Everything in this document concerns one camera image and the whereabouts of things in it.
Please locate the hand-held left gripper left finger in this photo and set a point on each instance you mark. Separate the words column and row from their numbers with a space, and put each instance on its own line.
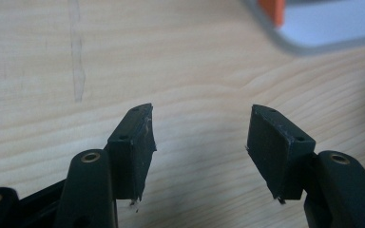
column 107, row 177

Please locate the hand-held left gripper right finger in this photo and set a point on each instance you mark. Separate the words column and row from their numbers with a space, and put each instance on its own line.
column 297, row 164

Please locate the clear tape strip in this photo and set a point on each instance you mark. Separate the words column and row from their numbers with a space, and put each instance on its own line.
column 77, row 50

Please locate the white tray with grey rim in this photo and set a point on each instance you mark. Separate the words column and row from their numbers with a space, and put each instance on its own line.
column 326, row 28

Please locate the orange block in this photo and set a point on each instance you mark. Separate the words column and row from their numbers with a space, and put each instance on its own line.
column 273, row 11

